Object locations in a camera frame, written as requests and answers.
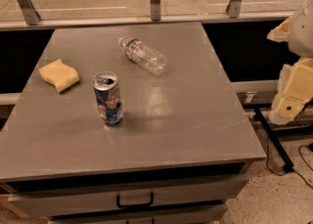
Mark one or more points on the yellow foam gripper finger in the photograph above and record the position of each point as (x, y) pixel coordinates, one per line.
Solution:
(281, 32)
(295, 90)

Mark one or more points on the clear plastic water bottle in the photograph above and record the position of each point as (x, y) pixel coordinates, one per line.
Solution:
(143, 55)

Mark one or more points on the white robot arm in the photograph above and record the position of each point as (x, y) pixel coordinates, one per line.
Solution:
(301, 31)

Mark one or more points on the yellow sponge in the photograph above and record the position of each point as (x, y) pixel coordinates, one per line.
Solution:
(59, 75)

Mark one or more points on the black metal stand leg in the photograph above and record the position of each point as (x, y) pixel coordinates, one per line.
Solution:
(288, 165)

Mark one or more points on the blue silver energy drink can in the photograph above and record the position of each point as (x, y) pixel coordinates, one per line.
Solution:
(106, 89)

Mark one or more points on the grey drawer cabinet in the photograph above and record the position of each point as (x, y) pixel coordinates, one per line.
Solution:
(184, 194)

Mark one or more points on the black upper drawer handle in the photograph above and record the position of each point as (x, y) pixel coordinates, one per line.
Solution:
(124, 202)

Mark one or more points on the left metal railing bracket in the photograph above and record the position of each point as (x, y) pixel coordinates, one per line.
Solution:
(29, 13)

